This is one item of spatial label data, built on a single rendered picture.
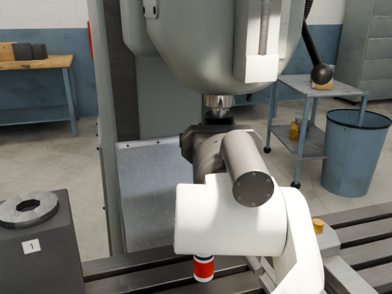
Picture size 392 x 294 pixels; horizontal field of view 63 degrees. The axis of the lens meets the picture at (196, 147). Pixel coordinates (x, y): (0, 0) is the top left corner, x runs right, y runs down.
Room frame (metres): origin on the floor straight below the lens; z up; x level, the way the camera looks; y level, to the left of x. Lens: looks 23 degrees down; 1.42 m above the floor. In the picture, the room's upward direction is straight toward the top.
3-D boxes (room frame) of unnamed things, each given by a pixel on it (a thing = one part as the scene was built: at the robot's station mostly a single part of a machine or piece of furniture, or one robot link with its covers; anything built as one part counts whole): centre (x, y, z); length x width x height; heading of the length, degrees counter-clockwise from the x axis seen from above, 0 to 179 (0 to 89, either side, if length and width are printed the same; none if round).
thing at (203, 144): (0.39, -0.04, 1.23); 0.13 x 0.12 x 0.10; 91
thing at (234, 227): (0.28, -0.03, 1.24); 0.11 x 0.11 x 0.11; 1
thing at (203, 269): (0.48, -0.02, 0.98); 0.04 x 0.04 x 0.11
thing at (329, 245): (0.47, -0.20, 1.02); 0.12 x 0.06 x 0.04; 109
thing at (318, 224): (0.48, -0.23, 1.05); 0.02 x 0.02 x 0.02
